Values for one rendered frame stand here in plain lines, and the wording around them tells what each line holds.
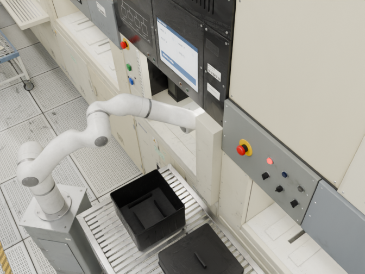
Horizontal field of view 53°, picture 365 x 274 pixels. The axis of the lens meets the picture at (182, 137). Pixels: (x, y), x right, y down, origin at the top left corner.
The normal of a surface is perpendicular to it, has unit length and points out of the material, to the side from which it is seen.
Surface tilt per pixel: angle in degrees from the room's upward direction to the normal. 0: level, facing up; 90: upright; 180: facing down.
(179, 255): 0
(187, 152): 0
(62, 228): 0
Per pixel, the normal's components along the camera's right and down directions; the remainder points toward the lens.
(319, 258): -0.04, -0.67
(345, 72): -0.82, 0.44
